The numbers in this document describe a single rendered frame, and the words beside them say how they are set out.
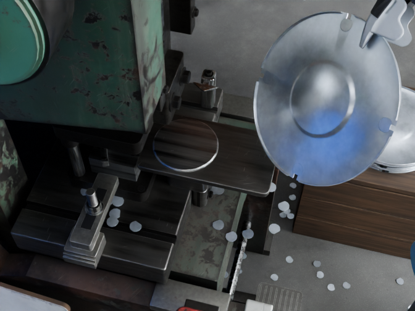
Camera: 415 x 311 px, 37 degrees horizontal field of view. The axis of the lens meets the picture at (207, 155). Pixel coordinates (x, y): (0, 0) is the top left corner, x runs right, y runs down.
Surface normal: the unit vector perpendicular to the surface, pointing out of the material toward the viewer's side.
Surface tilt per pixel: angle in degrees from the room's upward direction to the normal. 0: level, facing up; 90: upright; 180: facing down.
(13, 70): 90
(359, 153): 55
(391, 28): 46
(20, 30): 90
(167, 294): 0
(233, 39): 0
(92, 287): 0
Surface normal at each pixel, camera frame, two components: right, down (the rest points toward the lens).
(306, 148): -0.71, -0.02
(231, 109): 0.01, -0.58
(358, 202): -0.25, 0.78
